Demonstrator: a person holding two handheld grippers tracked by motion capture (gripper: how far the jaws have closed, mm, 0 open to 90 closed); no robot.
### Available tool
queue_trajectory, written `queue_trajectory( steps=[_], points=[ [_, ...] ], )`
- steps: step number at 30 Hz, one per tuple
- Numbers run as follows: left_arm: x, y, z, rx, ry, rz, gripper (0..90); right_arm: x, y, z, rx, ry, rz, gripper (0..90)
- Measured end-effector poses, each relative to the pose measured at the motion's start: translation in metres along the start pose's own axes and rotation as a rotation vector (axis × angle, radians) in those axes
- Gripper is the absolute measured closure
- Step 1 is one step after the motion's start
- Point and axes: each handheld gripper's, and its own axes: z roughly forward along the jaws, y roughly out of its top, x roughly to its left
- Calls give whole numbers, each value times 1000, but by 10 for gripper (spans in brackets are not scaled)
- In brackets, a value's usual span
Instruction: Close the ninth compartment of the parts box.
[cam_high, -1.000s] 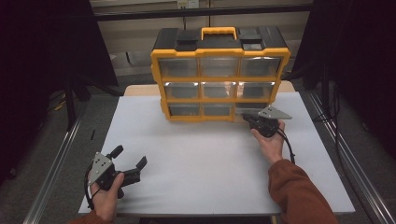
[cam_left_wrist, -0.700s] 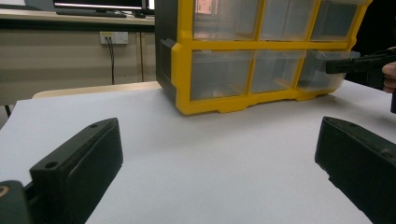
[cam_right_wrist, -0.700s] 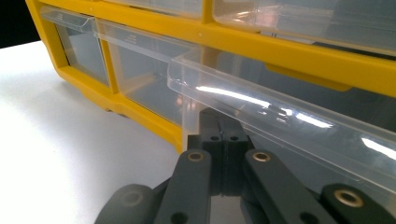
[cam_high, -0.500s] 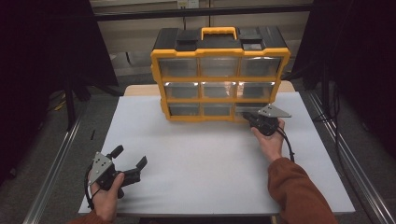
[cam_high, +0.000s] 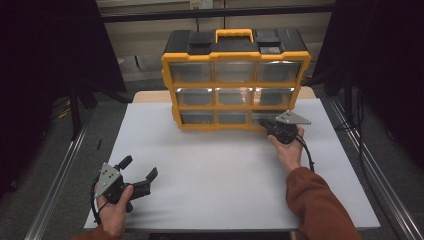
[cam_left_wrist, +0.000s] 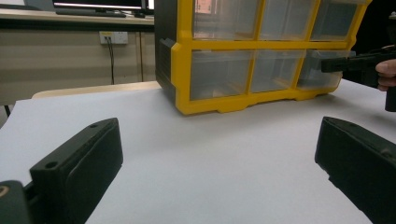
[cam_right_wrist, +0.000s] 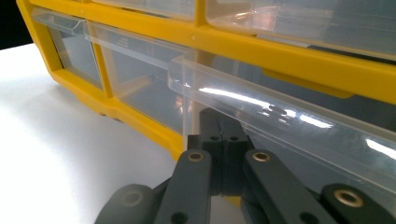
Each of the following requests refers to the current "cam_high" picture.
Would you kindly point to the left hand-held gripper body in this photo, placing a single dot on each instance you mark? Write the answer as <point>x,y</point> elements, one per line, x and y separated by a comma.
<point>110,178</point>

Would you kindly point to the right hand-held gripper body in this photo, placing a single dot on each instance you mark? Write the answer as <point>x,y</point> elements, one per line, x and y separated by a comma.
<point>290,118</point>

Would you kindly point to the clear plastic bin drawer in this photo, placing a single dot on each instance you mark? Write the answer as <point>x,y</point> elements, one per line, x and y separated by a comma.
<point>258,116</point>

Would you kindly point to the yellow black organizer cabinet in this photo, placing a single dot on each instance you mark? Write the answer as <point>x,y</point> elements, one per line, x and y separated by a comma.
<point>203,45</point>

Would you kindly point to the person's right hand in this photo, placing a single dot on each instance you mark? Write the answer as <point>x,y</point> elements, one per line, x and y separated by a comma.
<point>291,155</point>

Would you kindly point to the person's left hand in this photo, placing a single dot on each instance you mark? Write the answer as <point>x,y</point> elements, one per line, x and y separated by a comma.
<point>115,218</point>

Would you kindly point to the small black floor piece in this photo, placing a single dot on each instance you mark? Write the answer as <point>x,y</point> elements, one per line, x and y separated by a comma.
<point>99,144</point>

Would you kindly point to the white table sheet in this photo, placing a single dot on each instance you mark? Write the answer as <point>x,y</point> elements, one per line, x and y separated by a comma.
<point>206,166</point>

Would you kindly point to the set of clear drawers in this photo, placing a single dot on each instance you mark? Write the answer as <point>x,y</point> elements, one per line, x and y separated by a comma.
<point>235,71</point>

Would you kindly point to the black metal stand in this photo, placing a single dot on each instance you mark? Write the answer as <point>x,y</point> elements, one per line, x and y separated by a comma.
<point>75,113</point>

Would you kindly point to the dark curtain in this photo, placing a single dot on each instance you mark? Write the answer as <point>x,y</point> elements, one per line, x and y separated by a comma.
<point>50,60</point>
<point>383,66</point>

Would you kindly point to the metal floor rail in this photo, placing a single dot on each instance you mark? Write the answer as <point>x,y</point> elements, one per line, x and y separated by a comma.
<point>56,186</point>
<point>376,173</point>

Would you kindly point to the white wall socket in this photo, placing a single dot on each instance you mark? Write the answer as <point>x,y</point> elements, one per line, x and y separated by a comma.
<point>201,4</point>

